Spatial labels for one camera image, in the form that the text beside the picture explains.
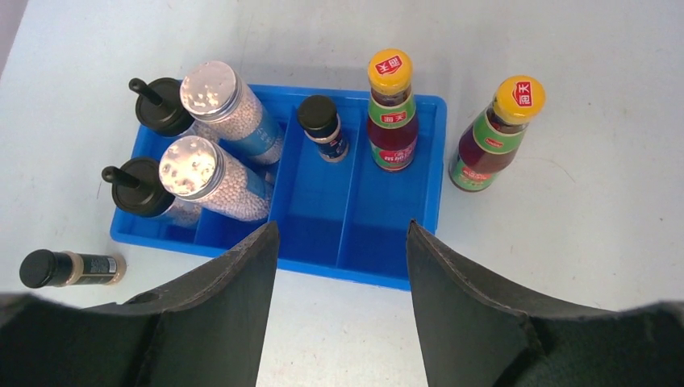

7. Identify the blue divided plastic bin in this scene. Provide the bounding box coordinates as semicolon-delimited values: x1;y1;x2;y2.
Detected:
109;83;448;292

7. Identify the small black-cap spice jar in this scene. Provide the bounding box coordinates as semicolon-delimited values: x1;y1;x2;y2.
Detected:
297;95;349;163
19;249;127;289

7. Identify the black-lid jar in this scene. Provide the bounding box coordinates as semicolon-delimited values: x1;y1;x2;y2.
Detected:
101;156;202;228
128;77;219;144

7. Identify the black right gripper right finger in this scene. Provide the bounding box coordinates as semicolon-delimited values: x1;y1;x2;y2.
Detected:
407;222;683;386

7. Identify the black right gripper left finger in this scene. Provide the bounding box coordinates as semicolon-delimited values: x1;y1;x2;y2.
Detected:
1;222;280;386

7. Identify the red sauce bottle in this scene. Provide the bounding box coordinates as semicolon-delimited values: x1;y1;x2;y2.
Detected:
366;48;419;172
448;75;546;193

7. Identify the silver-lid blue-label jar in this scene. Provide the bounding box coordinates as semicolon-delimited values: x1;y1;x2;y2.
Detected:
179;60;284;165
158;135;273;223

